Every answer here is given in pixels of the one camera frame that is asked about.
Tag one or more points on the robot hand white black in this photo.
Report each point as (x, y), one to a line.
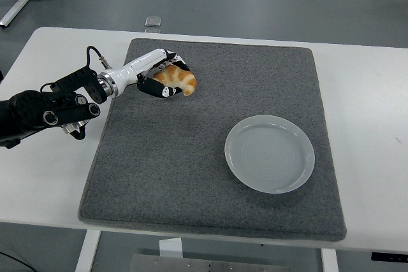
(137, 65)

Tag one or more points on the golden croissant bread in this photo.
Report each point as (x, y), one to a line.
(181, 77)

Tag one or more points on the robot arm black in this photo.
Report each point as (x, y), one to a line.
(28, 112)

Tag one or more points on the pale grey round plate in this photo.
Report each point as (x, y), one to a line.
(269, 154)

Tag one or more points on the clear square floor cover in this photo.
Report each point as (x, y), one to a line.
(153, 21)

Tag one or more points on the grey felt mat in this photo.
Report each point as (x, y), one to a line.
(191, 173)

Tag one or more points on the white paper label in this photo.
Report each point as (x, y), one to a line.
(170, 248)

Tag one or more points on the white table leg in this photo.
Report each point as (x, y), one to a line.
(330, 260)
(86, 253)

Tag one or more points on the black table control panel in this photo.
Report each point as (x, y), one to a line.
(389, 256)

